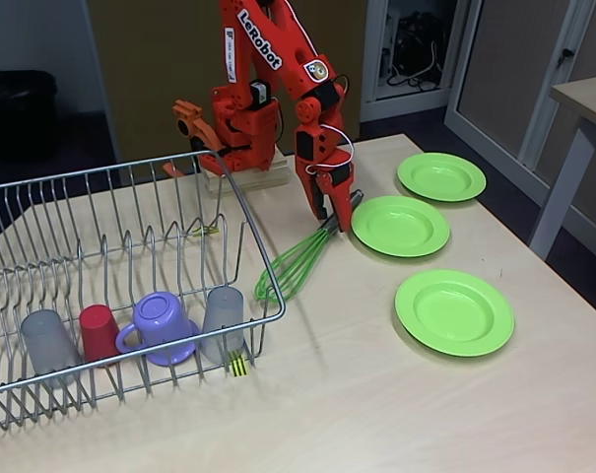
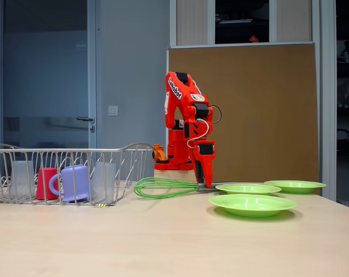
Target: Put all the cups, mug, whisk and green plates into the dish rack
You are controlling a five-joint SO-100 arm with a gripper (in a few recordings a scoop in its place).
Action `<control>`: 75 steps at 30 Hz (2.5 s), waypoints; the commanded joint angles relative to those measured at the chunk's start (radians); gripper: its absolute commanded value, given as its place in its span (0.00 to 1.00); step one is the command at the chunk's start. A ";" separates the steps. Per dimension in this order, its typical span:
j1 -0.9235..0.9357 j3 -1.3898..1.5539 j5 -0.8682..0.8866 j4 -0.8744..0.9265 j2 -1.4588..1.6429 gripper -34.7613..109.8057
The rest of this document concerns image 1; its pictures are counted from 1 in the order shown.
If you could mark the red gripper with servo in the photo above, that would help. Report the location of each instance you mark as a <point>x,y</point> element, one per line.
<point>335,180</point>

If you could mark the translucent grey plastic cup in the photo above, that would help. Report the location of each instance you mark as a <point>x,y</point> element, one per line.
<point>223,315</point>
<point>44,340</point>

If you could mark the purple plastic mug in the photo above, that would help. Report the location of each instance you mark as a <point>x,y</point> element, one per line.
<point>154,315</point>

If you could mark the red plastic cup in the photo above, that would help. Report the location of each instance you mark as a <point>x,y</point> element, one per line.
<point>98,335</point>

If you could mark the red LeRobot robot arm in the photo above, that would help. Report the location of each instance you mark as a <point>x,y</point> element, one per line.
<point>287,69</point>

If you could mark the wooden base block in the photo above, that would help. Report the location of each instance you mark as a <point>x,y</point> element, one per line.
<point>273,172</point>

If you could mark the green plastic plate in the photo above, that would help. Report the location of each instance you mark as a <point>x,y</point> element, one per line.
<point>455,313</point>
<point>440,176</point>
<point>401,225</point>

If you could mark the orange table clamp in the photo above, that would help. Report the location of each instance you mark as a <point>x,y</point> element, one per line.
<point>204,130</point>

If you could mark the yellow black striped tape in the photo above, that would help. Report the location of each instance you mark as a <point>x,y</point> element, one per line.
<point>238,367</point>

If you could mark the white tambour door cabinet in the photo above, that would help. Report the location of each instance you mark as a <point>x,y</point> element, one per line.
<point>514,74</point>

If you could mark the brown pin board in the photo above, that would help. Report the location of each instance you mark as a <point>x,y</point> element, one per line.
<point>130,29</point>

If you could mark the beige side table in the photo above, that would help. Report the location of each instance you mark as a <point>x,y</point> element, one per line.
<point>588,91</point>

